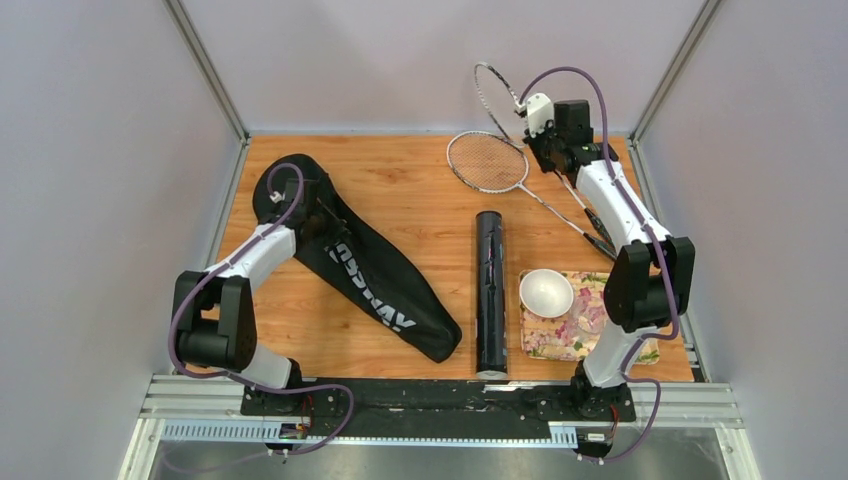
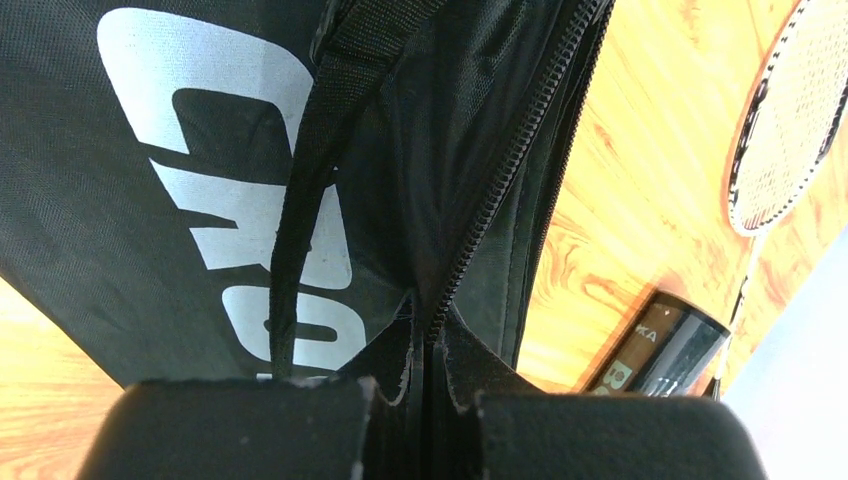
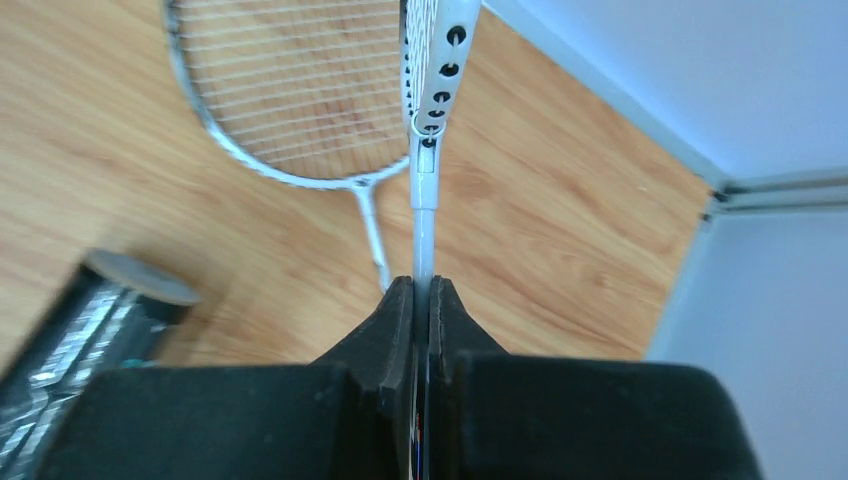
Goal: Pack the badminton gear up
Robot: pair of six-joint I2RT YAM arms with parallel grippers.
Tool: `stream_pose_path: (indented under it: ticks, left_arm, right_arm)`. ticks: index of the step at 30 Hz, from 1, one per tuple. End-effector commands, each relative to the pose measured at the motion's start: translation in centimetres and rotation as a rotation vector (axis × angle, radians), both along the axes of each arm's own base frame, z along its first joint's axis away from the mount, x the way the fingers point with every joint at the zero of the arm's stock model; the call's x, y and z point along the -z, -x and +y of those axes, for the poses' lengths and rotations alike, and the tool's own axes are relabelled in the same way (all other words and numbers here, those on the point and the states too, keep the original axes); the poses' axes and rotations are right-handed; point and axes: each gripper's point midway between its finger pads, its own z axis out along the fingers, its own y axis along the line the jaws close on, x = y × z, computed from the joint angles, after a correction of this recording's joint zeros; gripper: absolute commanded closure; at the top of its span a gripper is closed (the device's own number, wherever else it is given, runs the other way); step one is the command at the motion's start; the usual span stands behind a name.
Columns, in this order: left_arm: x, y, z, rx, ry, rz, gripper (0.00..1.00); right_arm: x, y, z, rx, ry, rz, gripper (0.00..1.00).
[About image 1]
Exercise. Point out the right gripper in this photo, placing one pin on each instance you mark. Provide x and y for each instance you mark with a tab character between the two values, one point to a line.
532	144

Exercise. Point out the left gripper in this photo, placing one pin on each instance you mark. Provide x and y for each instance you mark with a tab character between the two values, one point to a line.
335	226

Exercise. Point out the black Crossway racket bag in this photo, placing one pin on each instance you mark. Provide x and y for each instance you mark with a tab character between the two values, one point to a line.
362	264

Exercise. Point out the silver badminton racket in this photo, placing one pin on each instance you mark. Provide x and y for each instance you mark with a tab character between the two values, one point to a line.
494	91
493	165

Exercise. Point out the black shuttlecock tube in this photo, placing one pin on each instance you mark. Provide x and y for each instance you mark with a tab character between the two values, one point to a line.
490	317

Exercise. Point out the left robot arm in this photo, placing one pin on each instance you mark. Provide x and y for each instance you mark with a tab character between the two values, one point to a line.
213	331

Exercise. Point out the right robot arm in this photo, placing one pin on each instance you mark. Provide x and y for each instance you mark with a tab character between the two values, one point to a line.
649	284

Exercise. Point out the white bowl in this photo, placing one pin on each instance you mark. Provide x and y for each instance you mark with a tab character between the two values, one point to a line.
546	293

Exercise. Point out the clear glass cup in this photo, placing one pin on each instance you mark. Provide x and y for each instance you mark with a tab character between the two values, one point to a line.
590	314

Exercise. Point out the floral tray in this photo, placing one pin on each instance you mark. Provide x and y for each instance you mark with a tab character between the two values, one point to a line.
560	338

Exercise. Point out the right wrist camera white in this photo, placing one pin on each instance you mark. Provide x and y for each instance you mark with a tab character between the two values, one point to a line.
537	110

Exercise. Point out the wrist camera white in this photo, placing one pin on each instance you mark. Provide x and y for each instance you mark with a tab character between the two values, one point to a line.
278	197
537	110

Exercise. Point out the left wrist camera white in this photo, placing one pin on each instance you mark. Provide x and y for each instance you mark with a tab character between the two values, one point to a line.
278	197

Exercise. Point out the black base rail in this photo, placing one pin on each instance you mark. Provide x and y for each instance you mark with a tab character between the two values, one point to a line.
440	409

